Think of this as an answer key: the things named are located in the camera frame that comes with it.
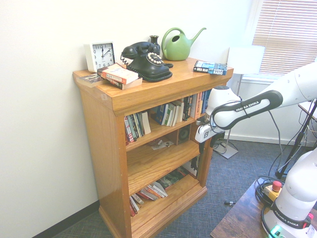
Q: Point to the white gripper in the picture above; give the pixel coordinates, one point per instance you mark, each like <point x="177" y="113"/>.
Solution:
<point x="209" y="132"/>

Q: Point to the blue Darwin's Radio paperback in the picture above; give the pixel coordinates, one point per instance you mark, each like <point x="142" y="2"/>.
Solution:
<point x="210" y="67"/>

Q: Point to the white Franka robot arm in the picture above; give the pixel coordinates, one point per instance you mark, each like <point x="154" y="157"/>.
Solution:
<point x="292" y="89"/>

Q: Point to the orange spine book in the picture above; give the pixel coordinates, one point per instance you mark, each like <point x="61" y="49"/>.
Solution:
<point x="197" y="105"/>

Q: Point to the black spine book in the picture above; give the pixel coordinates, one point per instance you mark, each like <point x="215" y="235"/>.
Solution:
<point x="188" y="107"/>

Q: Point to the blue spine book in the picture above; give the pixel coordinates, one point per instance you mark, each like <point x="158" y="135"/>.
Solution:
<point x="205" y="101"/>

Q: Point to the loose papers on shelf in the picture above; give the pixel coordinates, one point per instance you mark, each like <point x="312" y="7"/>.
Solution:
<point x="161" y="145"/>

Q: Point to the camouflage cover book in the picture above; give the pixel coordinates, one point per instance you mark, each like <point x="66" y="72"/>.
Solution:
<point x="173" y="179"/>

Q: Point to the green and white book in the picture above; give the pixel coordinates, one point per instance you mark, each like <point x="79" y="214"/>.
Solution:
<point x="169" y="114"/>

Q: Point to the blue cover leaning book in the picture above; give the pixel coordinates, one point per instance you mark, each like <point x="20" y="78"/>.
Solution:
<point x="161" y="114"/>

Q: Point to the cream page-edge leaning book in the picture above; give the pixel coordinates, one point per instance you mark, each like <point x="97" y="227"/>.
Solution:
<point x="146" y="122"/>

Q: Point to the thin dark brown book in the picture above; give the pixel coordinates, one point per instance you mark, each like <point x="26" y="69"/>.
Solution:
<point x="88" y="79"/>

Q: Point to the small black speaker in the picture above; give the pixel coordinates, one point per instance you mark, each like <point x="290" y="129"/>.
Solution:
<point x="184" y="134"/>

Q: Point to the wooden oak bookshelf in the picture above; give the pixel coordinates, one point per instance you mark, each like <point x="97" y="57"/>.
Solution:
<point x="148" y="158"/>

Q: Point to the black marker pen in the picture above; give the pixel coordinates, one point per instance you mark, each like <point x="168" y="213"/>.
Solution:
<point x="229" y="203"/>

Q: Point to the rustic brown wooden table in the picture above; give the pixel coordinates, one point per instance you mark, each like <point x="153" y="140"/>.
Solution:
<point x="237" y="218"/>

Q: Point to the red emergency stop button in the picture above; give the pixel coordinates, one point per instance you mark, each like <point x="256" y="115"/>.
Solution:
<point x="275" y="187"/>

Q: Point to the white shade floor lamp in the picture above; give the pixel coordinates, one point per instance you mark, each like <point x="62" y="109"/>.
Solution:
<point x="245" y="59"/>

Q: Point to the black tripod stand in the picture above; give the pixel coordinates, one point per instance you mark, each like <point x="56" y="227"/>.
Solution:
<point x="301" y="138"/>

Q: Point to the black rotary telephone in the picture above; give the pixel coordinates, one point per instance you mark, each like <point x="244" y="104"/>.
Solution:
<point x="148" y="64"/>

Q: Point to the green plastic watering can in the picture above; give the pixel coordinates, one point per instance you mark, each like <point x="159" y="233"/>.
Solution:
<point x="175" y="48"/>

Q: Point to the orange and white paperback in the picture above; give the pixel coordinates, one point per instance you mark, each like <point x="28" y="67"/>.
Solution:
<point x="120" y="74"/>

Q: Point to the small black vase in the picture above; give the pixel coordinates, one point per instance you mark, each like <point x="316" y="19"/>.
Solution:
<point x="154" y="41"/>

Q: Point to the white square clock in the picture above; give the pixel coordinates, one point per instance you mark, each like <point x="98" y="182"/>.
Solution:
<point x="99" y="55"/>

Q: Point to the window blinds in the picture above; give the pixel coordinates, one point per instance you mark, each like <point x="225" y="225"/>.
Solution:
<point x="287" y="29"/>

